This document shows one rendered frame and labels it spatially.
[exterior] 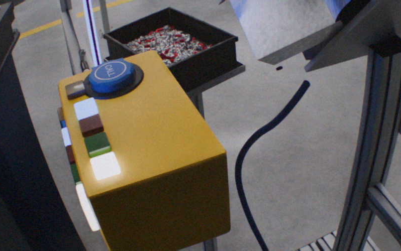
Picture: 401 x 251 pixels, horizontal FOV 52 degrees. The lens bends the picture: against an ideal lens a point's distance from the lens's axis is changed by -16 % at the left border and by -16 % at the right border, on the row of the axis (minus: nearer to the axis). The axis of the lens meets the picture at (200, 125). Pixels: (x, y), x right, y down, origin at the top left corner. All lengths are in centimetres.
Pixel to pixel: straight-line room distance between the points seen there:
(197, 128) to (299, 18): 38
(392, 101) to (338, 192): 96
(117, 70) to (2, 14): 51
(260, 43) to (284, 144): 128
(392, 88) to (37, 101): 202
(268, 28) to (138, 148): 40
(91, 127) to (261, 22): 41
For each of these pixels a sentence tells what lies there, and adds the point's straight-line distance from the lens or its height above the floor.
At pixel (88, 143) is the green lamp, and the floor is 108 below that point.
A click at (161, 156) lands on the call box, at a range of 31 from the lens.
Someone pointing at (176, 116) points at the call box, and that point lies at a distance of 34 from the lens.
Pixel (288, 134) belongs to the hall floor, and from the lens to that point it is 199.
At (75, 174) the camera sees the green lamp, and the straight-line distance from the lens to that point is 34.
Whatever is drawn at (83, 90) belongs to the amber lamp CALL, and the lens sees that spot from 39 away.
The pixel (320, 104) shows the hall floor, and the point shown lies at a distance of 218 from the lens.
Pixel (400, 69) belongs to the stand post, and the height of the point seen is 87.
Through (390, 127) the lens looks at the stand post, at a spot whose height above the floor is 74.
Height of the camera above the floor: 128
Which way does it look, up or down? 38 degrees down
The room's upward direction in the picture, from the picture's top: 6 degrees counter-clockwise
